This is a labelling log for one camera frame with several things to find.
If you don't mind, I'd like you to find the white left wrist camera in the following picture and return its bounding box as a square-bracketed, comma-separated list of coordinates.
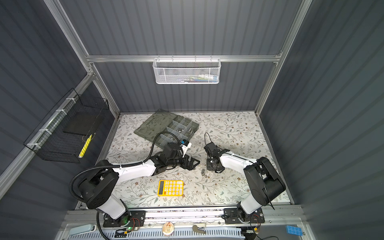
[181, 139, 192, 152]

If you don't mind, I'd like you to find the black corrugated cable hose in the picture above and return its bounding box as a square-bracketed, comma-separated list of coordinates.
[68, 131, 182, 240]

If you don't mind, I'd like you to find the white wire wall basket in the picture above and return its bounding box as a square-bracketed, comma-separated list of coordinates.
[153, 60, 222, 85]

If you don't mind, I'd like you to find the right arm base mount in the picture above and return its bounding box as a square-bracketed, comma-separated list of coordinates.
[221, 208, 265, 225]

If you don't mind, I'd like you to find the green transparent organizer box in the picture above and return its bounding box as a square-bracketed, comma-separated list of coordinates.
[134, 110, 199, 149]

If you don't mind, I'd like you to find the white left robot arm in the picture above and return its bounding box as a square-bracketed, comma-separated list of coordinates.
[78, 143, 200, 220]

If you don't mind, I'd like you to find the black wire wall basket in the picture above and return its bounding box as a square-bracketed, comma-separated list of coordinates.
[24, 91, 110, 164]

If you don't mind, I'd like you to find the blue toy brick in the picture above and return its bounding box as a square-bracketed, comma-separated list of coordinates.
[286, 225, 304, 237]

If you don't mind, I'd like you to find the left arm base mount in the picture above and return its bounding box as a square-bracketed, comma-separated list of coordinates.
[103, 211, 147, 228]

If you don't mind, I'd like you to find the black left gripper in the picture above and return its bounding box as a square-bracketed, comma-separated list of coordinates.
[167, 152, 201, 170]

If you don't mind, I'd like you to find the yellow marker in basket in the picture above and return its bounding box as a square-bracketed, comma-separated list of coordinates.
[78, 135, 93, 159]

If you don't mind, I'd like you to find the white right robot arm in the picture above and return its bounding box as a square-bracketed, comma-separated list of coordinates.
[204, 142, 286, 217]

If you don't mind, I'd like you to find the yellow calculator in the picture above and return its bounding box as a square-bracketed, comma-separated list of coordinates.
[157, 180, 184, 197]

